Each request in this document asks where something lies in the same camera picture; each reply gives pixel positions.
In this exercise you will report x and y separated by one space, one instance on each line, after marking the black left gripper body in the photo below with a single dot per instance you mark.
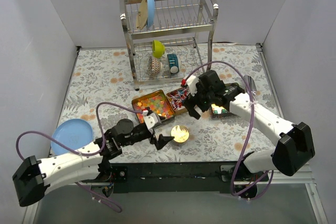
153 135

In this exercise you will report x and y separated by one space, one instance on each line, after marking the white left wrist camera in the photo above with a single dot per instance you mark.
151 119

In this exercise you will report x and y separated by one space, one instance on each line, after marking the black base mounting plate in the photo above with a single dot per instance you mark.
166 177

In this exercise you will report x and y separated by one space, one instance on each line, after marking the silver metal scoop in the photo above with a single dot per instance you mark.
251 84

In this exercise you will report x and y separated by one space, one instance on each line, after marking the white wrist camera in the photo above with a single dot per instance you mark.
151 119
190 82

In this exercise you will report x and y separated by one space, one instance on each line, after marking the patterned ceramic bowl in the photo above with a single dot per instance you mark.
154 66

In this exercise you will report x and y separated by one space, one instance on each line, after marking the teal mug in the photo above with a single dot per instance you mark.
174 63

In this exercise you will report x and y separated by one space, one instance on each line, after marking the steel dish rack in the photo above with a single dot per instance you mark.
185 27

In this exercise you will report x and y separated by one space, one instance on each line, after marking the clear glass jar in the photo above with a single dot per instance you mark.
180 140

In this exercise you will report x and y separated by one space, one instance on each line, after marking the tin with gummy candies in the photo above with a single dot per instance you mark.
157 102

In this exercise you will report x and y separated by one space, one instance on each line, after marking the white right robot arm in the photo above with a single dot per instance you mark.
293 142

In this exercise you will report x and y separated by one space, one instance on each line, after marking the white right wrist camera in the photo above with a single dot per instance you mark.
190 82

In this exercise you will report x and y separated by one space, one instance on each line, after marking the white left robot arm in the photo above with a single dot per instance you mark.
36 177

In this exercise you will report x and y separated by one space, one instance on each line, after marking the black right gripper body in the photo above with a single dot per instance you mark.
196 100

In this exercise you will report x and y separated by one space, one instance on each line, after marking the light blue plate on table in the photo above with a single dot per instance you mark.
74 133

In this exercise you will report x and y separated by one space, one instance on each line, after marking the light blue plate in rack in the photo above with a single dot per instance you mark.
148 2

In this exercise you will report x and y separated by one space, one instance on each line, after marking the gold tin with lollipops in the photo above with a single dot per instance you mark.
176 99

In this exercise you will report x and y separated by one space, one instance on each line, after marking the green bowl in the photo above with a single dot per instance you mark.
158 49

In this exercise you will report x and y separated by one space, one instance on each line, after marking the tin with star candies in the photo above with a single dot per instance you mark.
218 112

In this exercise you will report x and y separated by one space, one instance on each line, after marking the aluminium frame rail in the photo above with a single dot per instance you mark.
185 193

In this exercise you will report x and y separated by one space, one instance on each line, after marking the beige wooden plate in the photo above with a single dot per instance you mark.
142 16

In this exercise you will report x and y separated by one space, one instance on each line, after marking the gold round jar lid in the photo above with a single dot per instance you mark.
180 133

